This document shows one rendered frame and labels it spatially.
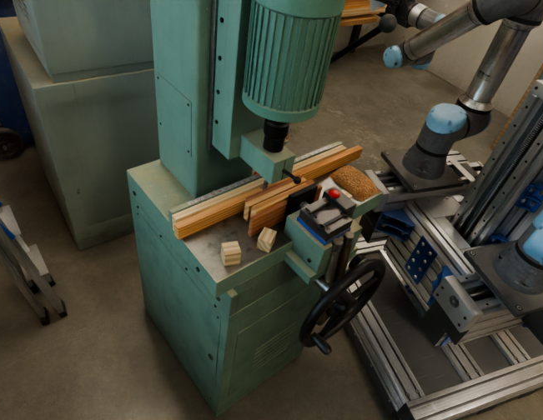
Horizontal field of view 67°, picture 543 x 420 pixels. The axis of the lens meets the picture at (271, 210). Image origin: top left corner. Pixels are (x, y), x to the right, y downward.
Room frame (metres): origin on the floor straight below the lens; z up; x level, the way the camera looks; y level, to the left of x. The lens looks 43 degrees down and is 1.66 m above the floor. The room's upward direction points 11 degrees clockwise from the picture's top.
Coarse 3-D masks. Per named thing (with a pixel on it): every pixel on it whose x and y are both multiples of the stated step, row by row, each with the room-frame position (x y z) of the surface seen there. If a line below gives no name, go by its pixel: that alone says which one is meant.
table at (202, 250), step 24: (336, 168) 1.05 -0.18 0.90; (240, 216) 0.76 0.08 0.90; (192, 240) 0.65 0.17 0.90; (216, 240) 0.66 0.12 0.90; (240, 240) 0.68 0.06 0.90; (288, 240) 0.71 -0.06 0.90; (192, 264) 0.61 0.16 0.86; (216, 264) 0.59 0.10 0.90; (240, 264) 0.60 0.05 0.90; (264, 264) 0.64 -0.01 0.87; (216, 288) 0.54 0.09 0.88
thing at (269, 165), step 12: (252, 132) 0.90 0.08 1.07; (240, 144) 0.88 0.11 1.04; (252, 144) 0.85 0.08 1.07; (240, 156) 0.88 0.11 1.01; (252, 156) 0.85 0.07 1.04; (264, 156) 0.81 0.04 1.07; (276, 156) 0.82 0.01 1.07; (288, 156) 0.83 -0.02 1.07; (264, 168) 0.81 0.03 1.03; (276, 168) 0.79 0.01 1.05; (288, 168) 0.83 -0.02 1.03; (276, 180) 0.80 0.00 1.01
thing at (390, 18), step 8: (384, 16) 0.87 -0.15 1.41; (392, 16) 0.86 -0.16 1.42; (384, 24) 0.85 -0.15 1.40; (392, 24) 0.85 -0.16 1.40; (368, 32) 0.89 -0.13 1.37; (376, 32) 0.88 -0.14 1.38; (360, 40) 0.90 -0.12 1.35; (368, 40) 0.89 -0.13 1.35; (344, 48) 0.92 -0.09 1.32; (352, 48) 0.91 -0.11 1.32; (336, 56) 0.93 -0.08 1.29
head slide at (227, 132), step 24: (240, 0) 0.86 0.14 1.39; (240, 24) 0.86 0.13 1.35; (216, 48) 0.91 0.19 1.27; (240, 48) 0.86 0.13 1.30; (216, 72) 0.90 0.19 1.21; (240, 72) 0.87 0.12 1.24; (216, 96) 0.90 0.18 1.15; (240, 96) 0.87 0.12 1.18; (216, 120) 0.89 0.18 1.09; (240, 120) 0.88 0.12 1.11; (216, 144) 0.89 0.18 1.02
